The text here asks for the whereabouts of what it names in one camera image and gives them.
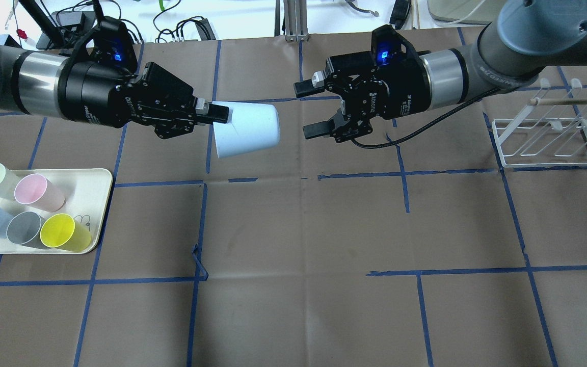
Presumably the cream plastic tray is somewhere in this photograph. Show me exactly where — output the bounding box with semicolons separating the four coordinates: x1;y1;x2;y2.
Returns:
0;169;113;255

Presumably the grey plastic cup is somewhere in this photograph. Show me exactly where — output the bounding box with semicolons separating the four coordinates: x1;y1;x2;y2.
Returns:
6;212;47;249

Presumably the light blue plastic cup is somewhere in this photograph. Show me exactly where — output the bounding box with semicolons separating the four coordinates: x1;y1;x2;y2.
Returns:
214;101;280;159

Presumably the aluminium frame post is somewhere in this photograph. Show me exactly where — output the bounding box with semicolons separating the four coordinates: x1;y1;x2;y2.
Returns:
282;1;309;42

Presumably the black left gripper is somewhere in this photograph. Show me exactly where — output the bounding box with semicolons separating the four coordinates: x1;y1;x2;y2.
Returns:
64;61;230;139

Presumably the yellow plastic cup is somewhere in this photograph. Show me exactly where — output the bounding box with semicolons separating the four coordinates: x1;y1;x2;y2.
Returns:
40;214;92;252

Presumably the white wire cup rack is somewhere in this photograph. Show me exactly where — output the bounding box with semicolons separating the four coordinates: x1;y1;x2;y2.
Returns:
491;77;587;169

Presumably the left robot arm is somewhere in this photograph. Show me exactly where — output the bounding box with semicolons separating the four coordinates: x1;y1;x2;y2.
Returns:
0;39;230;139

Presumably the pink plastic cup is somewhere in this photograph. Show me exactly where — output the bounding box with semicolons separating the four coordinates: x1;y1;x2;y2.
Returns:
13;173;66;212

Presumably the black device on desk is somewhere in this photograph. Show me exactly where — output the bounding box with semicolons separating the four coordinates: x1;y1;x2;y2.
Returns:
389;0;412;30

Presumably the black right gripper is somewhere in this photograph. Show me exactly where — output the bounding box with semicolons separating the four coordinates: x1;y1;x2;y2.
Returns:
294;45;431;143

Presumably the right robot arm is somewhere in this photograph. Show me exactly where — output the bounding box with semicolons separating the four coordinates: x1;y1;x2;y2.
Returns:
295;1;587;144

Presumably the wooden dowel rod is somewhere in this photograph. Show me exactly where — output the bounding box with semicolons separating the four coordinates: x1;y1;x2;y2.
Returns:
527;97;587;106

